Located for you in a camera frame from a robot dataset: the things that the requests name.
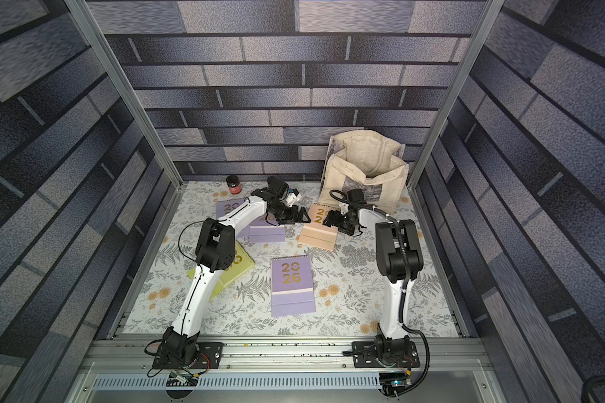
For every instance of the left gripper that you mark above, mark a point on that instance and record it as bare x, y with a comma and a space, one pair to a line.
293, 217

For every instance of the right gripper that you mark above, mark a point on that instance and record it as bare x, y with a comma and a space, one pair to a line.
337, 220

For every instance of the peach 2026 desk calendar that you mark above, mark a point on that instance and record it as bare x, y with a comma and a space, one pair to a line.
315, 234

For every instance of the green 2026 desk calendar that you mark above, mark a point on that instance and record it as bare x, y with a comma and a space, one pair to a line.
242, 264

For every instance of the purple calendar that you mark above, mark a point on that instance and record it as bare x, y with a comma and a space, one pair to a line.
223, 208
266, 229
292, 286

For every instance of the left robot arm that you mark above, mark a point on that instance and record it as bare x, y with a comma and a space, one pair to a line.
215, 250

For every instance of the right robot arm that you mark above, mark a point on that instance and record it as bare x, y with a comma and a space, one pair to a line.
399, 257

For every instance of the beige canvas tote bag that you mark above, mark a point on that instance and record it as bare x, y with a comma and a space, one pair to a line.
365, 160

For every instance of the red-labelled dark jar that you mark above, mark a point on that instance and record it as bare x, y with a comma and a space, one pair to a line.
234, 184

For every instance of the right circuit board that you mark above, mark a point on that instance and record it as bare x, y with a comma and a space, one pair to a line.
394, 384

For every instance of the circuit board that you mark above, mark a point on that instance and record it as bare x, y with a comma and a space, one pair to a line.
394, 384
181, 379

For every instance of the left circuit board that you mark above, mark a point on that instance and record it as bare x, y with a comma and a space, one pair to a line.
181, 379

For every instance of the perforated metal grille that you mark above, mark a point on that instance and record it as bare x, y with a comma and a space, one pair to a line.
241, 382

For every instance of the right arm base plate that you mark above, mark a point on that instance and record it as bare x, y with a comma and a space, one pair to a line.
367, 357

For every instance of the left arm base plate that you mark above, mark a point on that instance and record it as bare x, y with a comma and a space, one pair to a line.
200, 356

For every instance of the aluminium mounting rail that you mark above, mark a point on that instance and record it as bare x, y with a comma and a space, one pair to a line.
243, 354

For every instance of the right aluminium frame post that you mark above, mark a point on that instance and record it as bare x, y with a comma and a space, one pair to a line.
489, 15

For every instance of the aluminium frame post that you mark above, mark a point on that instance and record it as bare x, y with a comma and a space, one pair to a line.
489, 15
96, 39

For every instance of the left aluminium frame post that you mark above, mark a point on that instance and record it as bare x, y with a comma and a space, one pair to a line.
96, 39

